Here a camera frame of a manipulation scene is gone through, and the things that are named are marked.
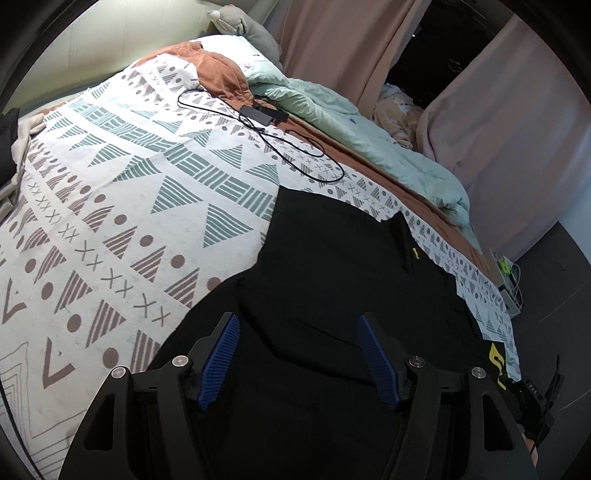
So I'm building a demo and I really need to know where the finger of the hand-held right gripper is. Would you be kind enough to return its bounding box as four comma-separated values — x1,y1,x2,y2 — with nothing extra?
542,354,565,431

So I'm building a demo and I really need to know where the pink curtain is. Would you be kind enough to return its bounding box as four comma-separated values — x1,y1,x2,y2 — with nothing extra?
276,0,432,114
419,14,591,243

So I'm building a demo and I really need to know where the black charger with cable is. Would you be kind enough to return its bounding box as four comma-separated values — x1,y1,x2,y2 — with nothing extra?
177,88,346,184

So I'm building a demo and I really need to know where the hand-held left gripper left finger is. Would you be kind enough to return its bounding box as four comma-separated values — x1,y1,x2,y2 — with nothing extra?
59,312,241,480

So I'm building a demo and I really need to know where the brown bed sheet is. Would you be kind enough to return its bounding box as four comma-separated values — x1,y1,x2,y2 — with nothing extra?
28,95,495,282

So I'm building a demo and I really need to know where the beige plush blanket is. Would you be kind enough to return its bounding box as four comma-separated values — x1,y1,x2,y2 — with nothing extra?
373,84,431,149

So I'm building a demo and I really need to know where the white power strip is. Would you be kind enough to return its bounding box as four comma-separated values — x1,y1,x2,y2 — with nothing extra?
482,249,526,315

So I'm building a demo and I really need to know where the brown crumpled cloth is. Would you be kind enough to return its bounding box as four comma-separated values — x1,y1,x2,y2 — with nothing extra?
173,41,256,103

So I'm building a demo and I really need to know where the grey plush toy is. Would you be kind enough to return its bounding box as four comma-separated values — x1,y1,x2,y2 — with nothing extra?
207,4,283,70

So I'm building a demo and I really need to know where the white pillow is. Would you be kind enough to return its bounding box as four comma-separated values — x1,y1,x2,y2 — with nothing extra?
199,34,283,80

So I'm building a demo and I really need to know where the black power adapter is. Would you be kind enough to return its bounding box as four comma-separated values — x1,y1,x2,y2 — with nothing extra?
239,104,291,125

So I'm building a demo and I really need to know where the black garment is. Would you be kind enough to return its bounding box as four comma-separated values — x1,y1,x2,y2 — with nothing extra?
139,185,509,480

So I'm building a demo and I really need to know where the mint green duvet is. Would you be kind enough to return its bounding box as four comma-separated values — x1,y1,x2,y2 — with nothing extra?
244,60,477,241

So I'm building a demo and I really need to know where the white patterned blanket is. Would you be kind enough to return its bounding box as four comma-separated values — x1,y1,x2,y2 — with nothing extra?
0,44,520,462

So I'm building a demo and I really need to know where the dark window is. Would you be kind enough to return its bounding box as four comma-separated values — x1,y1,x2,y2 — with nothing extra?
387,0,505,103

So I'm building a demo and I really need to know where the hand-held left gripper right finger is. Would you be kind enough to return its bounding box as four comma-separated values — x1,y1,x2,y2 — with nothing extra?
358,312,540,480

